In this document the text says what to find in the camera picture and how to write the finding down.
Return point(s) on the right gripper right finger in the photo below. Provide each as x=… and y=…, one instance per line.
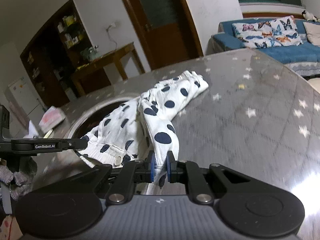
x=190, y=175

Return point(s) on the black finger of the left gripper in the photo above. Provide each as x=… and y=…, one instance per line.
x=41, y=145

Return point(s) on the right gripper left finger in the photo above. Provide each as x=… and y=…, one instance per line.
x=132, y=173

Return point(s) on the white navy polka dot garment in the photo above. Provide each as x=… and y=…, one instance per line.
x=143, y=125

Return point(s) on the white refrigerator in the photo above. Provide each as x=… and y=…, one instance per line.
x=25, y=106

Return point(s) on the pink white plastic bag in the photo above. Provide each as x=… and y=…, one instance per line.
x=51, y=119

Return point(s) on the dark wooden shelf cabinet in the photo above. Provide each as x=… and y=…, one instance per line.
x=54, y=53

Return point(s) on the grey star pattern tablecloth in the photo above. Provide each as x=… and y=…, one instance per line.
x=256, y=117

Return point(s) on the glass jar on table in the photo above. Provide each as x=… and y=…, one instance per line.
x=91, y=53

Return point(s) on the wooden side table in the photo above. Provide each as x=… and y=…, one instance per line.
x=113, y=57

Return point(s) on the brown wooden door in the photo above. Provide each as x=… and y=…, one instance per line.
x=165, y=29

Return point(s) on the blue sofa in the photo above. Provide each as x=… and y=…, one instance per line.
x=302, y=59

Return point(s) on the butterfly print pillow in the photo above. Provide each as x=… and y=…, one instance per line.
x=281, y=32

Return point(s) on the beige cushion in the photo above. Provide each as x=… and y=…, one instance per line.
x=312, y=33

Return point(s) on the plush toy on sofa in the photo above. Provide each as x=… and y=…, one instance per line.
x=308, y=16

